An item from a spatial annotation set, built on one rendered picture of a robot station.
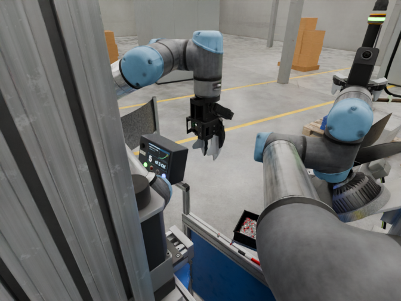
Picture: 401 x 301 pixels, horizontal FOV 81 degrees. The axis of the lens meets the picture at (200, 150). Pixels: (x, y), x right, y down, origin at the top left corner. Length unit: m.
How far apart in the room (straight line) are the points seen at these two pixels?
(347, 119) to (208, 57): 0.33
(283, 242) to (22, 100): 0.24
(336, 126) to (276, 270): 0.35
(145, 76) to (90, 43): 0.31
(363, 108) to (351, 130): 0.04
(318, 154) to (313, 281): 0.39
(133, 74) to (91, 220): 0.33
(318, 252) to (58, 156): 0.22
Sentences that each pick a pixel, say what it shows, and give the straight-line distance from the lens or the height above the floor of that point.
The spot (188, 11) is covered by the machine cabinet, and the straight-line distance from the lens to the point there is 7.12.
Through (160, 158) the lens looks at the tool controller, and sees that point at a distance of 1.19.
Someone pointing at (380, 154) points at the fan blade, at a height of 1.34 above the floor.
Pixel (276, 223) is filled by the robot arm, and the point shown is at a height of 1.64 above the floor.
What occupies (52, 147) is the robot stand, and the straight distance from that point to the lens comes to 0.22.
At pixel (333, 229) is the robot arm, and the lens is 0.24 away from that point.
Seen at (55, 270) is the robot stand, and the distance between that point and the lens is 0.29.
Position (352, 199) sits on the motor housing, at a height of 1.13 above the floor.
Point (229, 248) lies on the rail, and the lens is 1.22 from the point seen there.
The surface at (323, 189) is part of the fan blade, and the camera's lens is 1.11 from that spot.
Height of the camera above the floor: 1.83
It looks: 31 degrees down
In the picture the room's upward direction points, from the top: straight up
